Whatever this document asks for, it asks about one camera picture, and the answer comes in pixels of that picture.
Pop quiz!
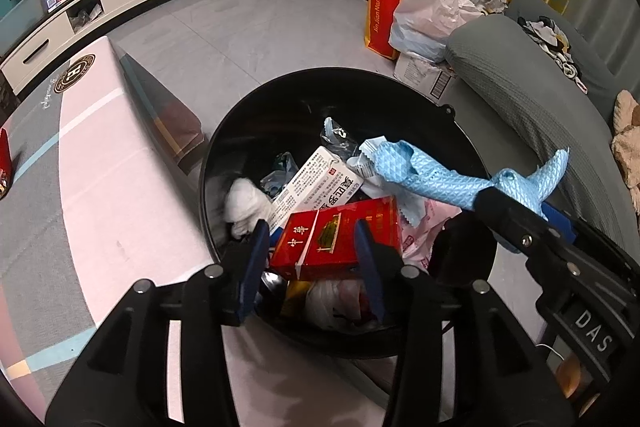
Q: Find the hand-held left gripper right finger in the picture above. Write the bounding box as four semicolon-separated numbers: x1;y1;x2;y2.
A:
352;218;576;427

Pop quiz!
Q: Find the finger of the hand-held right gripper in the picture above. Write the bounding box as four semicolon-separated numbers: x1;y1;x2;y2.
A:
542;202;640;270
472;187;631;308

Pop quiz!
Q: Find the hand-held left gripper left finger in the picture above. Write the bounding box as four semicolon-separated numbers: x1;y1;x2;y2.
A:
46;219;272;427

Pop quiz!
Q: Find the red cigarette carton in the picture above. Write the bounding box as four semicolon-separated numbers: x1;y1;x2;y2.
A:
270;196;405;282

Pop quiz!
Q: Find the white tissue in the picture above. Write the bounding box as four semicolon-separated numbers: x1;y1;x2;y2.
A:
223;177;276;238

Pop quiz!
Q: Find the light blue textured cloth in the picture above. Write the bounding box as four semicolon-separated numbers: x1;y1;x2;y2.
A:
372;141;571;220

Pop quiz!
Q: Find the grey-blue plastic bag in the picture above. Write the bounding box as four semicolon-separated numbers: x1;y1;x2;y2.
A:
260;152;299;198

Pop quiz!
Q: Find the white printed carton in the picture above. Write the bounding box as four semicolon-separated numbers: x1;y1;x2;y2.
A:
270;146;363;233

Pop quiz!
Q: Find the white zigzag-edge wrapper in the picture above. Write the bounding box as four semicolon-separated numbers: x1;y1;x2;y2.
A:
347;136;396;180

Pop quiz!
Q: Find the clear black-print wrapper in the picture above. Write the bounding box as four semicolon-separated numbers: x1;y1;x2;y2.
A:
320;117;363;158

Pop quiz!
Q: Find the black round trash bin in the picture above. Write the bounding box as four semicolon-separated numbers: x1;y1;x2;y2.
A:
198;67;498;360

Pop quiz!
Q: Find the person's right hand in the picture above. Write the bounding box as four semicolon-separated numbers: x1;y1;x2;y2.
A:
555;354;596;400

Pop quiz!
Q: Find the crumpled white plastic bag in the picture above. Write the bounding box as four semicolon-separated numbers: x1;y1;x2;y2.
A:
305;279;381;333

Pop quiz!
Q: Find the yellow snack packet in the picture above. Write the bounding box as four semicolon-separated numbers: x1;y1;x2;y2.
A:
280;282;313;318

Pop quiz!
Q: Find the pink plastic wrapper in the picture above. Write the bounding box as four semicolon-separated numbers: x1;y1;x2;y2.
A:
400;199;463;268

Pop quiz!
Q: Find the beige plush blanket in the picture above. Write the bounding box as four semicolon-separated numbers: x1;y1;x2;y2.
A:
610;89;640;202

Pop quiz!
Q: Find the grey sofa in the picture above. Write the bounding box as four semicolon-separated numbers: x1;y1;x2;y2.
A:
445;0;640;258

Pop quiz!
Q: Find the cardboard box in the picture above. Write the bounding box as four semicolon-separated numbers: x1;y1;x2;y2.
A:
393;52;457;102

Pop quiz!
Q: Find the pink grey printed tablecloth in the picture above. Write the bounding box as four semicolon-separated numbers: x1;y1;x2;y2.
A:
0;36;401;427

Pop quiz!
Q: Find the red shopping bag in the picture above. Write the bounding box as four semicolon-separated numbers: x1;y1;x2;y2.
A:
364;0;416;60

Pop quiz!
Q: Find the red snack packet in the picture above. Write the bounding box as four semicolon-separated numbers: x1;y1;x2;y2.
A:
0;127;13;200

